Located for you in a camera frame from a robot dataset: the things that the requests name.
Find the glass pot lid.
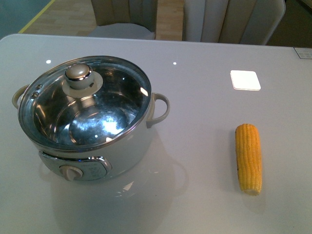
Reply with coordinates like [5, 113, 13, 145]
[18, 56, 152, 152]

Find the yellow corn cob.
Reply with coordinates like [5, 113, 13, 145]
[235, 123, 262, 196]

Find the white electric cooking pot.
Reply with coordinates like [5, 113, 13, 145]
[12, 64, 169, 181]

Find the beige chair left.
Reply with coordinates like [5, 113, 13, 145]
[88, 0, 158, 39]

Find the beige chair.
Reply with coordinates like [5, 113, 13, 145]
[88, 0, 158, 39]
[182, 0, 286, 45]

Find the beige chair right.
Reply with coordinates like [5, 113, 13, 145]
[182, 0, 286, 45]

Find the table label sticker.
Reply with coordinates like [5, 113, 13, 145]
[294, 47, 312, 59]

